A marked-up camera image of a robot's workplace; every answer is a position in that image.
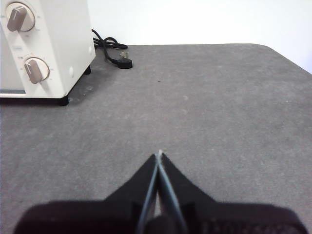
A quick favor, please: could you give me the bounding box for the white glass oven door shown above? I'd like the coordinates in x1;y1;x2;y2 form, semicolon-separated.
0;88;27;98

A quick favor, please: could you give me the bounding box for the white toaster oven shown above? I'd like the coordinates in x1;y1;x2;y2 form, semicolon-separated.
0;0;96;107

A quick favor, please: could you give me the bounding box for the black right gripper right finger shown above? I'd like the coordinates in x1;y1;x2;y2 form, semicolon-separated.
157;150;309;234

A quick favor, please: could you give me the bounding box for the large-marked temperature oven knob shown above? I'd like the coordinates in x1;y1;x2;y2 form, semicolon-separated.
5;2;36;33

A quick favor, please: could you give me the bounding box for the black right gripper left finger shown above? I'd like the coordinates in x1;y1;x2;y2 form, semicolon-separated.
13;153;160;234

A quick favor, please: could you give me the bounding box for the timer oven knob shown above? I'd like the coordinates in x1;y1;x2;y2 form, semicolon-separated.
23;57;51;85

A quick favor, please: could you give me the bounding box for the black power cord with plug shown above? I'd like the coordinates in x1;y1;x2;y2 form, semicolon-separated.
91;28;133;69

